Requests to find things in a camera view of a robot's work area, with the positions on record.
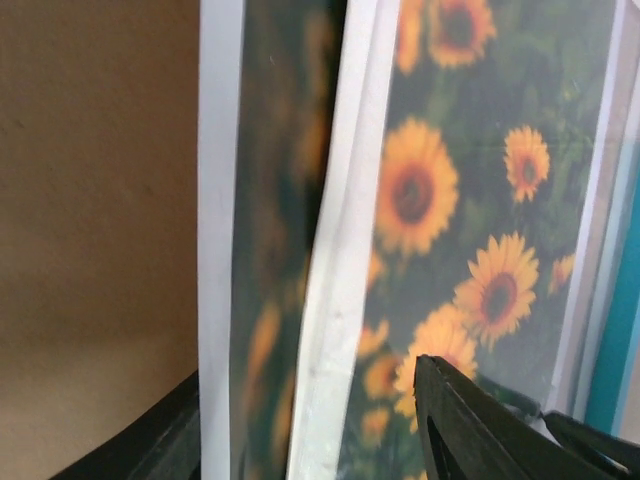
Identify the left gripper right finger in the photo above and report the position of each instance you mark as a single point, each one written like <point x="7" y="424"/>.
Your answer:
<point x="466" y="434"/>

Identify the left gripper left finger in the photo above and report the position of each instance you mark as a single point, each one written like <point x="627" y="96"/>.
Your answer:
<point x="163" y="443"/>

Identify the teal wooden picture frame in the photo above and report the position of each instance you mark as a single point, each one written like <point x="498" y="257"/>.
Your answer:
<point x="613" y="321"/>

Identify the sunflower photo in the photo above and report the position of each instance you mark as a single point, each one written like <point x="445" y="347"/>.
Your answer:
<point x="486" y="157"/>

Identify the clear glass pane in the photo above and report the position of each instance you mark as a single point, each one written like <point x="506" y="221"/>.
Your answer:
<point x="268" y="75"/>

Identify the brown frame backing board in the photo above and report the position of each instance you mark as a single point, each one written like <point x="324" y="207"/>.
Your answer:
<point x="98" y="221"/>

